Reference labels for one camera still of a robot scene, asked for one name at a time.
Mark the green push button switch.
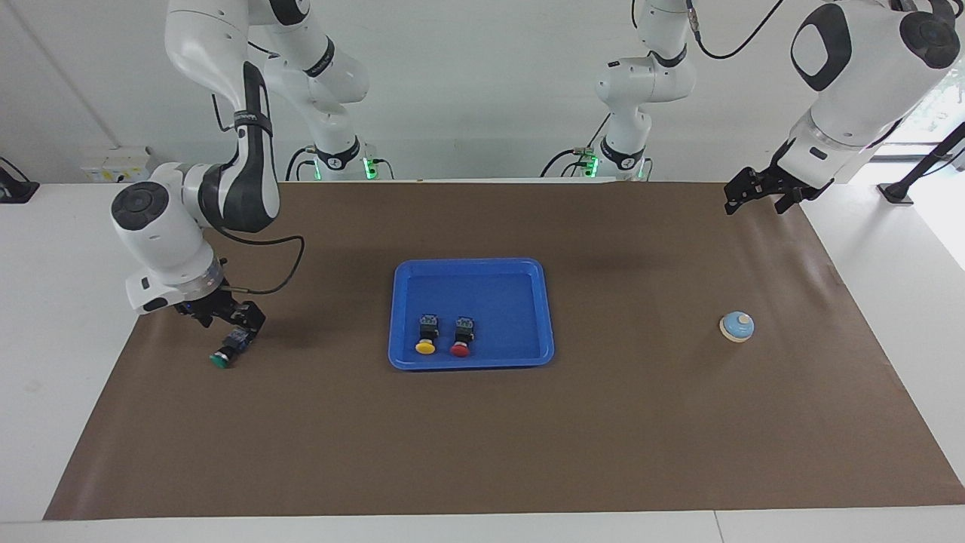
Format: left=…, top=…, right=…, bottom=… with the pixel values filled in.
left=209, top=328, right=255, bottom=370

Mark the small blue white knob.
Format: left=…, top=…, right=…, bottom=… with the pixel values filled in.
left=718, top=311, right=755, bottom=344

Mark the yellow push button switch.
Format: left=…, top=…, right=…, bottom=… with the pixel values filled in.
left=415, top=313, right=440, bottom=355

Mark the red push button switch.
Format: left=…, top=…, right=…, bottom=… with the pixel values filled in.
left=449, top=315, right=476, bottom=357

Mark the blue plastic tray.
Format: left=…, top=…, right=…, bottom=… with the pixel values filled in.
left=388, top=257, right=556, bottom=371

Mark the black stand with foot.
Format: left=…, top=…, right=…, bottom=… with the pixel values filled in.
left=878, top=121, right=965, bottom=206

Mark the bright glass window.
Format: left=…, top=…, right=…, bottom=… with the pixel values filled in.
left=878, top=64, right=965, bottom=159

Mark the brown paper table mat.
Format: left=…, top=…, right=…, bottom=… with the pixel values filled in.
left=43, top=181, right=965, bottom=521

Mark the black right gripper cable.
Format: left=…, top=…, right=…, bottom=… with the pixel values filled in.
left=204, top=225, right=306, bottom=296

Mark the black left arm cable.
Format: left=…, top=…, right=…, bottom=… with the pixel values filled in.
left=685, top=0, right=786, bottom=60

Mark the black right base cable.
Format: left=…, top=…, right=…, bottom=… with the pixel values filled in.
left=284, top=147, right=317, bottom=182

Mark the black base cable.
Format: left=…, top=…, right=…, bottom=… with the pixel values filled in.
left=284, top=147, right=317, bottom=182
left=539, top=113, right=613, bottom=179

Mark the white wall socket box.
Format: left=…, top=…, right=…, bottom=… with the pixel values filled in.
left=81, top=147, right=168, bottom=183

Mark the black left base cable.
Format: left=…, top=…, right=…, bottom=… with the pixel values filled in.
left=539, top=113, right=613, bottom=179

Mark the black clamp mount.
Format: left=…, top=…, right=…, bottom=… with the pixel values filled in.
left=0, top=156, right=40, bottom=204

